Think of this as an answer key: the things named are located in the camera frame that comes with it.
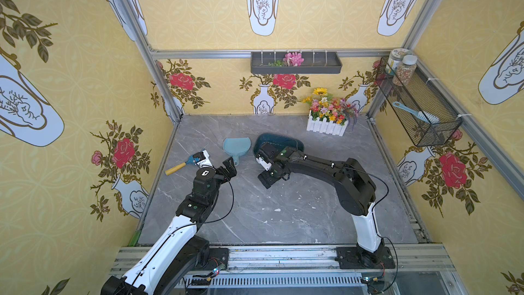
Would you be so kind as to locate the pink flower on shelf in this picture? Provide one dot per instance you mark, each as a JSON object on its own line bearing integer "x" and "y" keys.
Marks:
{"x": 293, "y": 59}

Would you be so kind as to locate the blue rake yellow handle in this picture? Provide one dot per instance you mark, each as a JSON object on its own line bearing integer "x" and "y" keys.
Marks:
{"x": 189, "y": 161}

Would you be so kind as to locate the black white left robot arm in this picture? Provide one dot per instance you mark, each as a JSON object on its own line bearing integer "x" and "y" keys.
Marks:
{"x": 179, "y": 249}

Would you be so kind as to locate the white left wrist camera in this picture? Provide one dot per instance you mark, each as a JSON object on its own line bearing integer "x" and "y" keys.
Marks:
{"x": 202, "y": 159}

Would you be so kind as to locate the glass jar white lid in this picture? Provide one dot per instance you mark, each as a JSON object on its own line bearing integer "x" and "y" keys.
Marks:
{"x": 395, "y": 58}

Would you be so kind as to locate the spice jar white lid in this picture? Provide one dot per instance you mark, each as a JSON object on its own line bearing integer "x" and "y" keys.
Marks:
{"x": 405, "y": 70}

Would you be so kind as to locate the dark wall shelf tray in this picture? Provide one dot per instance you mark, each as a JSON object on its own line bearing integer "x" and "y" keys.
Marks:
{"x": 315, "y": 62}

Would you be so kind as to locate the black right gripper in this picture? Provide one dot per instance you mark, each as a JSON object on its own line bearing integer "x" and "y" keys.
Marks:
{"x": 270, "y": 173}

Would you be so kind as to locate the black wire mesh basket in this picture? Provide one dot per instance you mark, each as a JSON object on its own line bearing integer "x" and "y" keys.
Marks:
{"x": 421, "y": 95}

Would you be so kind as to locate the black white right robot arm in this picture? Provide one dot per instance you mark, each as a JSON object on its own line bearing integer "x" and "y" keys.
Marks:
{"x": 355, "y": 192}

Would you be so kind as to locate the teal plastic storage box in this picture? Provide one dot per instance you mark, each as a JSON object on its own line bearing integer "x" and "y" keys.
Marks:
{"x": 279, "y": 142}

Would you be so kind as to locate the light blue dustpan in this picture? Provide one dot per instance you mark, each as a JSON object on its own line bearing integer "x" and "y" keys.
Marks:
{"x": 236, "y": 148}

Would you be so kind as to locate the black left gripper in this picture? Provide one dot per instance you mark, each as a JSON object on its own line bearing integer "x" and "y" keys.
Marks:
{"x": 225, "y": 168}

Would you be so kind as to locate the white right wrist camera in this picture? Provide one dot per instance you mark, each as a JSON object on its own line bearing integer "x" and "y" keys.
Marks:
{"x": 266, "y": 165}

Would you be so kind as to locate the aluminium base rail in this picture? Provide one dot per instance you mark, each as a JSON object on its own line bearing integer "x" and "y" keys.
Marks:
{"x": 402, "y": 269}

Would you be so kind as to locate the light blue brush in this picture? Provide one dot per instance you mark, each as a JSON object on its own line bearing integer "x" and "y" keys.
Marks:
{"x": 424, "y": 116}

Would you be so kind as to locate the white fence flower box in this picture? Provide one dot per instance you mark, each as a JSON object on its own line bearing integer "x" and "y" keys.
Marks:
{"x": 329, "y": 114}

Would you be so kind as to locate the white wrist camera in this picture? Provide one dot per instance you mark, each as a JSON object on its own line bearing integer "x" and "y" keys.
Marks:
{"x": 266, "y": 165}
{"x": 202, "y": 159}

